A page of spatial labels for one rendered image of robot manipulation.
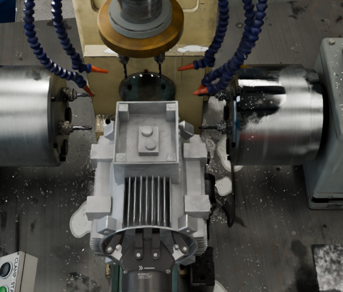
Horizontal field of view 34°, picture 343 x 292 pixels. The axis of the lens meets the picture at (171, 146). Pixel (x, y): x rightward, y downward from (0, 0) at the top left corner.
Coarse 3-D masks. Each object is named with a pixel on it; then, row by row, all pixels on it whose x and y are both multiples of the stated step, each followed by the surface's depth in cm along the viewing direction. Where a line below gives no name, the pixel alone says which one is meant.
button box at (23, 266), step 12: (24, 252) 115; (0, 264) 116; (12, 264) 113; (24, 264) 114; (36, 264) 116; (0, 276) 113; (12, 276) 112; (24, 276) 112; (12, 288) 110; (24, 288) 112
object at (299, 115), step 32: (256, 64) 134; (288, 64) 134; (224, 96) 138; (256, 96) 126; (288, 96) 126; (320, 96) 127; (224, 128) 132; (256, 128) 126; (288, 128) 126; (320, 128) 127; (256, 160) 132; (288, 160) 132
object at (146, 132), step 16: (128, 112) 90; (144, 112) 92; (160, 112) 92; (176, 112) 89; (128, 128) 91; (144, 128) 89; (160, 128) 91; (176, 128) 87; (128, 144) 89; (144, 144) 88; (160, 144) 89; (176, 144) 86; (128, 160) 88; (144, 160) 88; (160, 160) 88; (176, 160) 84; (128, 176) 87; (144, 176) 87; (160, 176) 87; (176, 176) 87
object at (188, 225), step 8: (104, 128) 96; (112, 128) 94; (184, 128) 94; (192, 128) 95; (104, 136) 95; (112, 136) 95; (184, 136) 95; (192, 136) 95; (184, 216) 85; (104, 224) 84; (112, 224) 85; (184, 224) 84; (192, 224) 85; (104, 232) 85; (112, 232) 85; (184, 232) 85; (192, 232) 85; (192, 256) 95; (112, 264) 96; (184, 264) 96
